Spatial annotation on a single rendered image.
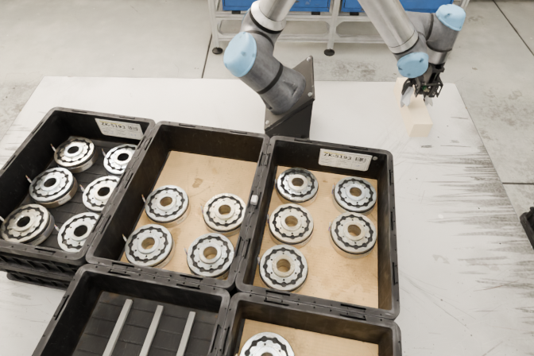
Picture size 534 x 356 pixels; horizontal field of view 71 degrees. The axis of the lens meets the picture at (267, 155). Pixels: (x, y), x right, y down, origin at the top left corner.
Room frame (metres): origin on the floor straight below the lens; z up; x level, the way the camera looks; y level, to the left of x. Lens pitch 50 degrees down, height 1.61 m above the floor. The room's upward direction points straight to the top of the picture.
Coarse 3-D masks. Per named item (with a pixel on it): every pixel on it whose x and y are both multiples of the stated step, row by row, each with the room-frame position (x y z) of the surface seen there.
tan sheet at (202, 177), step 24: (168, 168) 0.62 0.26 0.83; (192, 168) 0.62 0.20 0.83; (216, 168) 0.62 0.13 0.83; (240, 168) 0.62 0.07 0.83; (192, 192) 0.54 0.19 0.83; (216, 192) 0.54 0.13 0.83; (240, 192) 0.54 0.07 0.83; (144, 216) 0.47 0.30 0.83; (192, 216) 0.47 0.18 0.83; (192, 240) 0.41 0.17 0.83; (168, 264) 0.35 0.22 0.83
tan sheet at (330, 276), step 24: (312, 216) 0.47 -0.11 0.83; (336, 216) 0.47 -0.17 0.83; (264, 240) 0.41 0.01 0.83; (312, 240) 0.41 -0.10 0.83; (312, 264) 0.35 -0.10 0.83; (336, 264) 0.35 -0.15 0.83; (360, 264) 0.35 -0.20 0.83; (312, 288) 0.30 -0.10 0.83; (336, 288) 0.30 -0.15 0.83; (360, 288) 0.30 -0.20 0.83
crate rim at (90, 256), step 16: (160, 128) 0.68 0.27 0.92; (192, 128) 0.67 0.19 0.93; (208, 128) 0.67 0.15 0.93; (128, 176) 0.52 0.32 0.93; (256, 176) 0.52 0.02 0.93; (256, 192) 0.47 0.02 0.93; (112, 208) 0.43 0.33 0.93; (96, 240) 0.36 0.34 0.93; (240, 240) 0.36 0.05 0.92; (240, 256) 0.32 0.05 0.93; (144, 272) 0.29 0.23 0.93; (160, 272) 0.29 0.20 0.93; (176, 272) 0.29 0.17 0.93; (224, 288) 0.26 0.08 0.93
